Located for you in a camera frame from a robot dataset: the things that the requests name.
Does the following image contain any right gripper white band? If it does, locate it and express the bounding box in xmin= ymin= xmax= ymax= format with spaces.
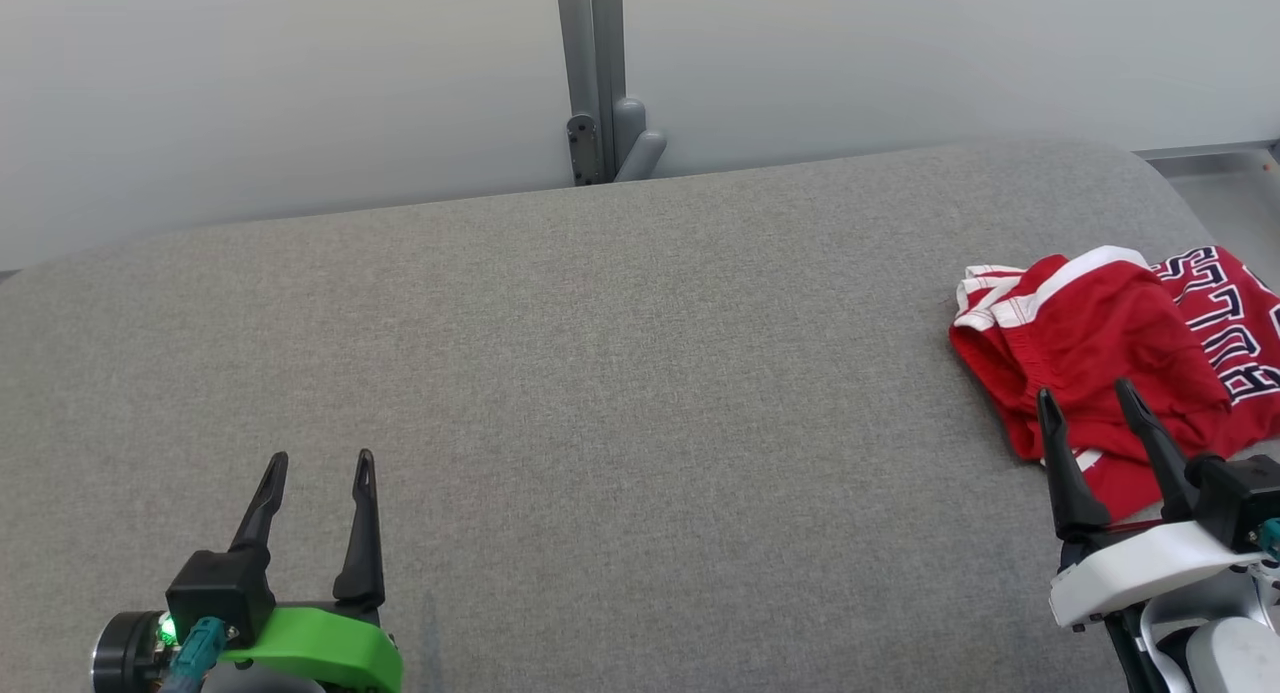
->
xmin=1037 ymin=378 xmax=1267 ymax=630

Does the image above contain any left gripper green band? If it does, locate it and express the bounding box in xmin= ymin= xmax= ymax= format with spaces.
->
xmin=92 ymin=449 xmax=404 ymax=693

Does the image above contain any red shorts white side stripe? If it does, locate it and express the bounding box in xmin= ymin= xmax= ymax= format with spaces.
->
xmin=948 ymin=245 xmax=1236 ymax=522

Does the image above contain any red jersey white striped trim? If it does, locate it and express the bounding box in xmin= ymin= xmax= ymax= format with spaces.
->
xmin=952 ymin=245 xmax=1280 ymax=464

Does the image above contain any grey metal frame with foot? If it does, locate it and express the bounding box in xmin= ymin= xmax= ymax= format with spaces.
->
xmin=1135 ymin=141 xmax=1280 ymax=174

